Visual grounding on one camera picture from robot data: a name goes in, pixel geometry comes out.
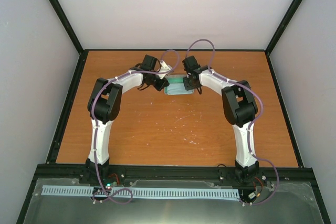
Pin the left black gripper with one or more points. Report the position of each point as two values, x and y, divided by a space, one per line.
164 83

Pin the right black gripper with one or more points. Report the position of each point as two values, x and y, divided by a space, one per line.
187 86

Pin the grey leather glasses case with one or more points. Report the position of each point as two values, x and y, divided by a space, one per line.
175 78

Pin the light blue cleaning cloth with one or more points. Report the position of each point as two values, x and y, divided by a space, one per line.
177 89

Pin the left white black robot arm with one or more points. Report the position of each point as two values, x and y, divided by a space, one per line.
105 101

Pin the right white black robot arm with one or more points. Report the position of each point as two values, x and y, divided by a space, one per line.
239 107

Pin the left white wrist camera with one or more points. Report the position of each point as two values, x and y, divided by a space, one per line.
164 69

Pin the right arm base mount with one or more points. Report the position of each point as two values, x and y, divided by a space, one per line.
240 176

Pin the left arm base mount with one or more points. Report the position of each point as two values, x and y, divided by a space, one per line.
108 175

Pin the black aluminium frame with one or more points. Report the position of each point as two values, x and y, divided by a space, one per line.
51 170

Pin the light blue slotted cable duct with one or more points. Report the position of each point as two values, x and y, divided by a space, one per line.
145 193

